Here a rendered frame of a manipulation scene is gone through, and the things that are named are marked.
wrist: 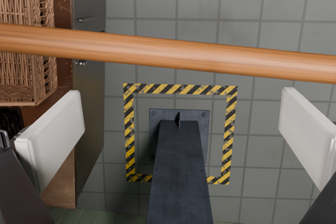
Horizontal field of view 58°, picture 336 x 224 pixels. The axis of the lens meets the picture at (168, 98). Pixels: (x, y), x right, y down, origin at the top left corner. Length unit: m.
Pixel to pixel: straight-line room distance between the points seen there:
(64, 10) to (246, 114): 1.07
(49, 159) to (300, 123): 0.13
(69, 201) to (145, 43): 0.99
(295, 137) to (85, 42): 0.22
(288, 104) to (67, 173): 1.03
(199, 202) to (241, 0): 0.94
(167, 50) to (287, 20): 1.31
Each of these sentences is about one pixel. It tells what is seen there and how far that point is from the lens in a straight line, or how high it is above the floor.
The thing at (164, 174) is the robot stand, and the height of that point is 0.53.
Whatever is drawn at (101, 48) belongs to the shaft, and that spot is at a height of 1.20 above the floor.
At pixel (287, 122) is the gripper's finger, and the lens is 0.19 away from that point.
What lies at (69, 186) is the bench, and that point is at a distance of 1.20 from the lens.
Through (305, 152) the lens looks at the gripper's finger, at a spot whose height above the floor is 1.36.
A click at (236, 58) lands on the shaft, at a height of 1.20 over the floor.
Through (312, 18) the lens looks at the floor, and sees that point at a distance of 1.63.
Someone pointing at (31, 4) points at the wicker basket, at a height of 0.72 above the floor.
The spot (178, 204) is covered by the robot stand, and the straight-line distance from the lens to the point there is 1.02.
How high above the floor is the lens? 1.50
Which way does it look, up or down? 71 degrees down
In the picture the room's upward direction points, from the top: 174 degrees counter-clockwise
